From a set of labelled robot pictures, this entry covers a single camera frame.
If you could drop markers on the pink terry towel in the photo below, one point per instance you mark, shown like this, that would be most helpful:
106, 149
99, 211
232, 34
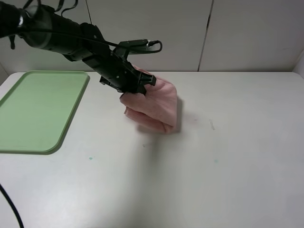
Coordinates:
157, 110

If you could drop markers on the green plastic tray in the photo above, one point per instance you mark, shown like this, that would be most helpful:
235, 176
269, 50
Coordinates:
35, 114

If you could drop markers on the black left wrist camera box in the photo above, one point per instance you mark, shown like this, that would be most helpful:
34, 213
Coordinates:
132, 47

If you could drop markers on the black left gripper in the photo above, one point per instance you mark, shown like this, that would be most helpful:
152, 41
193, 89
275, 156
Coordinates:
120, 74

